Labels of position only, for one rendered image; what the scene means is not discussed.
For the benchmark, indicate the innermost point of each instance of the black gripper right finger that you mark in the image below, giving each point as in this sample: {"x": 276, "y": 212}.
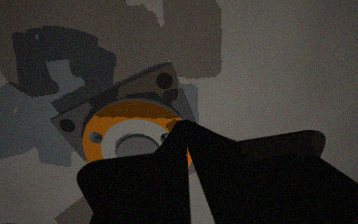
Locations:
{"x": 223, "y": 165}

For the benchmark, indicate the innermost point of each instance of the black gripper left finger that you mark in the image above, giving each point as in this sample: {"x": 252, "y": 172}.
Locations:
{"x": 162, "y": 173}

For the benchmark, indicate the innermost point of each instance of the orange round plate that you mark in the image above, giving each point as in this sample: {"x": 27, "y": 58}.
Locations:
{"x": 120, "y": 119}

